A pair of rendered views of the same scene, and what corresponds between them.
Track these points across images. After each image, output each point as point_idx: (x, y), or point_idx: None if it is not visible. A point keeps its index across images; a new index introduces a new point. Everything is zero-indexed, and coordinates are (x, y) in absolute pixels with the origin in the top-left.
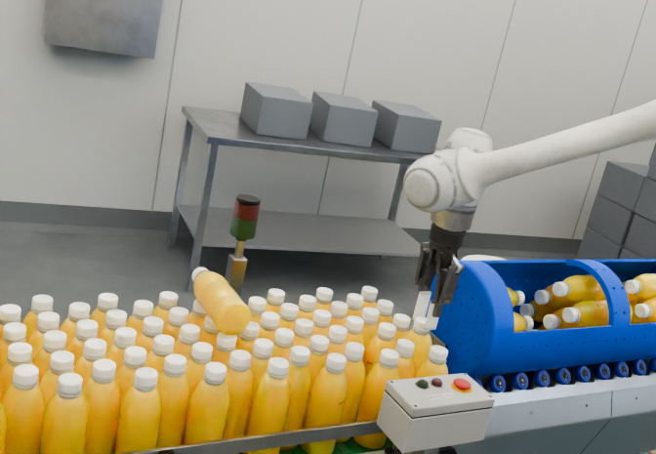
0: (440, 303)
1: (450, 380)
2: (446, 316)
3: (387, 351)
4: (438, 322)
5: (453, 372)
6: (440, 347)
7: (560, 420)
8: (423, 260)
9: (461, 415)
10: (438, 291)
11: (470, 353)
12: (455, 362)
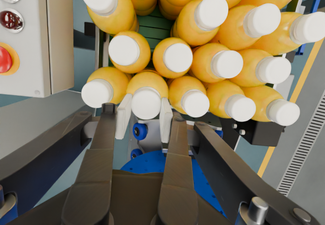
0: (83, 111)
1: (23, 56)
2: (198, 186)
3: None
4: (204, 176)
5: (157, 151)
6: (101, 102)
7: None
8: (225, 167)
9: None
10: (97, 124)
11: (141, 169)
12: (158, 157)
